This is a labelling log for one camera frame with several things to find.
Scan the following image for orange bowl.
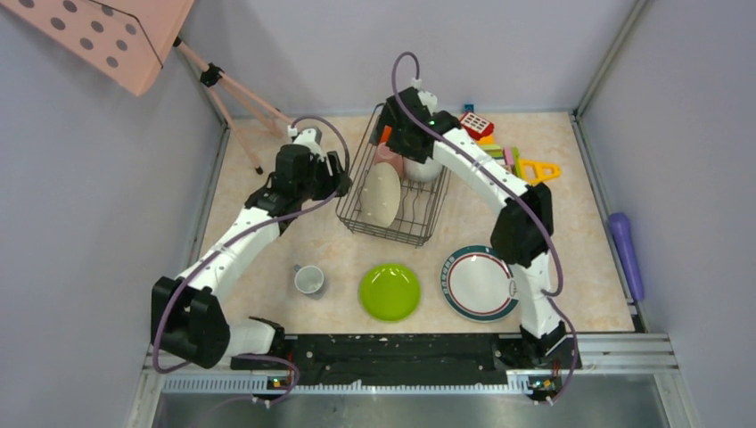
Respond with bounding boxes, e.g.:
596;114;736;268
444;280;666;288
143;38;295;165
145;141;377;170
379;125;392;144

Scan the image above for white ceramic bowl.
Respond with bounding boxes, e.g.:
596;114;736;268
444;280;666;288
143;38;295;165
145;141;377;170
403;158;443;183

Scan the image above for woven bamboo tray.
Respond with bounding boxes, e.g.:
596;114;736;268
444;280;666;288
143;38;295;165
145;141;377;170
360;163;401;227

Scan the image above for grey wire dish rack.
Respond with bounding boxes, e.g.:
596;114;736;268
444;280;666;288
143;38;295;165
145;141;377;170
336;103;449;247

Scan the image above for white plate green red rim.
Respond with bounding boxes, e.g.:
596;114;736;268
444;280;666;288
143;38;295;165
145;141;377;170
440;244;519;323

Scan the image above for white cup pink handle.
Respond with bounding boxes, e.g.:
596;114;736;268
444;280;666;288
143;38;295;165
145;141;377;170
374;142;405;179

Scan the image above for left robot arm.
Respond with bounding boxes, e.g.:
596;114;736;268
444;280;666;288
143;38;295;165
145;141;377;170
151;127;349;369

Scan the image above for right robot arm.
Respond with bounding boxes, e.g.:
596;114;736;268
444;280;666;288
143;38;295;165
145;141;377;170
377;86;577;367

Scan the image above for red toy block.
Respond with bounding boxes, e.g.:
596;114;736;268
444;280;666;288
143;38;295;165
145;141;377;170
459;111;495;141

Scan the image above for small grey mug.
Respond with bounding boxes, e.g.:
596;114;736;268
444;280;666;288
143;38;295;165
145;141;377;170
294;265;325;299

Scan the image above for stack of coloured blocks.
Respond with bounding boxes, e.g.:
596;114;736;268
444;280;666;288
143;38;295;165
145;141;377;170
477;135;522;177

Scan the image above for pink tripod stand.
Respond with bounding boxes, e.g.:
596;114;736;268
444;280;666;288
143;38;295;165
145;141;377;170
173;36;292;175

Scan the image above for yellow toy triangle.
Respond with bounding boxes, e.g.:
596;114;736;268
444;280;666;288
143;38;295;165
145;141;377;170
515;158;562;185

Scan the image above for pink perforated board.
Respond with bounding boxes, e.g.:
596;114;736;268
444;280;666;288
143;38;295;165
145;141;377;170
1;0;194;96

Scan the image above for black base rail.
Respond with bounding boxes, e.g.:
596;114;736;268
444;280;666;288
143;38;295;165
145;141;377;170
230;332;583;398

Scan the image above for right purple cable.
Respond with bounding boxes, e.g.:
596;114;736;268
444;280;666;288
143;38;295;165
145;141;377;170
390;52;581;406

